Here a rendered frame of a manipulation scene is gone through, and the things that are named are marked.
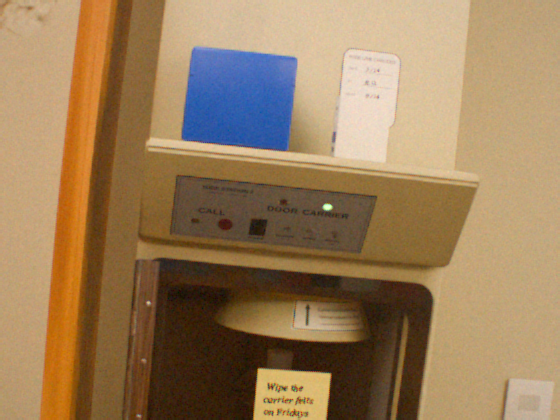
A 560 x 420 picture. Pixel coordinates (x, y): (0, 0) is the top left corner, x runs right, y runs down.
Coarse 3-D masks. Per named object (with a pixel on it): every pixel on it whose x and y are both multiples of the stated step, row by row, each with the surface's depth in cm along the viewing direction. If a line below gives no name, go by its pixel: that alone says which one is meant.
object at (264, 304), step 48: (192, 288) 124; (240, 288) 124; (288, 288) 124; (336, 288) 125; (384, 288) 125; (192, 336) 124; (240, 336) 124; (288, 336) 125; (336, 336) 125; (384, 336) 125; (192, 384) 124; (240, 384) 125; (336, 384) 125; (384, 384) 126
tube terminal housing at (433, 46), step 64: (192, 0) 123; (256, 0) 123; (320, 0) 124; (384, 0) 125; (448, 0) 125; (320, 64) 124; (448, 64) 126; (320, 128) 125; (448, 128) 126; (192, 256) 124; (256, 256) 125; (320, 256) 126
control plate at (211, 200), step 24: (192, 192) 116; (216, 192) 116; (240, 192) 116; (264, 192) 116; (288, 192) 116; (312, 192) 116; (336, 192) 116; (192, 216) 119; (216, 216) 119; (240, 216) 119; (264, 216) 119; (288, 216) 119; (312, 216) 119; (336, 216) 118; (360, 216) 118; (240, 240) 121; (264, 240) 121; (288, 240) 121; (312, 240) 121; (336, 240) 121; (360, 240) 121
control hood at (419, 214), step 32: (160, 160) 113; (192, 160) 113; (224, 160) 113; (256, 160) 113; (288, 160) 113; (320, 160) 113; (352, 160) 114; (160, 192) 116; (352, 192) 116; (384, 192) 116; (416, 192) 116; (448, 192) 116; (160, 224) 120; (384, 224) 119; (416, 224) 119; (448, 224) 119; (352, 256) 123; (384, 256) 123; (416, 256) 123; (448, 256) 123
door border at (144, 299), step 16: (144, 272) 123; (144, 288) 123; (144, 304) 123; (144, 320) 123; (144, 336) 123; (128, 352) 123; (144, 352) 123; (144, 368) 124; (128, 384) 123; (144, 384) 124; (128, 400) 123; (144, 400) 124; (144, 416) 124
